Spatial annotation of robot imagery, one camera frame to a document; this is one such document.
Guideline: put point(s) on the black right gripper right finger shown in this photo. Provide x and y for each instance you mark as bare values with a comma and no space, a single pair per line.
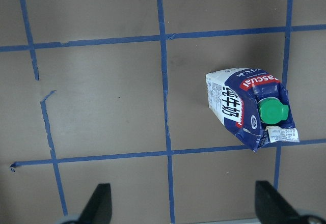
271,207

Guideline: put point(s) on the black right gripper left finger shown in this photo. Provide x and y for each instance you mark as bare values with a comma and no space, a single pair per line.
99,207

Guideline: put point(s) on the blue white milk carton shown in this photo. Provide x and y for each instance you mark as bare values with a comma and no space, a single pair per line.
253,105

